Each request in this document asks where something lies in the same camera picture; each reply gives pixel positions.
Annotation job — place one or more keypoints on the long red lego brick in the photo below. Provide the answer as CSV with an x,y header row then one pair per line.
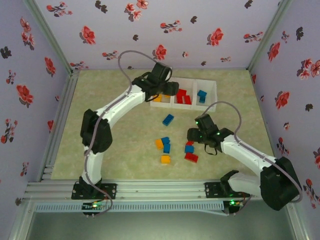
x,y
181,92

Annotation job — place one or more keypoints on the small blue lego brick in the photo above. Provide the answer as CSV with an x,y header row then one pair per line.
x,y
202,100

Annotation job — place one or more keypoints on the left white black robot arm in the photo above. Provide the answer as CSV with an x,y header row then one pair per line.
x,y
117,105

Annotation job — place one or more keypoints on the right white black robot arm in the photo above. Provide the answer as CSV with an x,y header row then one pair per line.
x,y
250,155

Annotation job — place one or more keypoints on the white plastic bin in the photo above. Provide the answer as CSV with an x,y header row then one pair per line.
x,y
162,104
211,100
183,107

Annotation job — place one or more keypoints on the long blue lego brick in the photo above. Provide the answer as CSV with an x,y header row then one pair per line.
x,y
168,120

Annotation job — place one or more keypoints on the small circuit board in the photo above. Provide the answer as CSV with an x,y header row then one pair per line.
x,y
236,203
87,206

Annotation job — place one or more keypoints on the wide aluminium base rail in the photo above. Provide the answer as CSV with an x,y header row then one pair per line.
x,y
160,190

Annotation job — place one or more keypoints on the aluminium frame rail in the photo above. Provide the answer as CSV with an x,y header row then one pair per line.
x,y
66,92

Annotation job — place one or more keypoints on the aluminium frame post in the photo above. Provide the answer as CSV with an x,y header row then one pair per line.
x,y
268,35
296,220
21,220
51,35

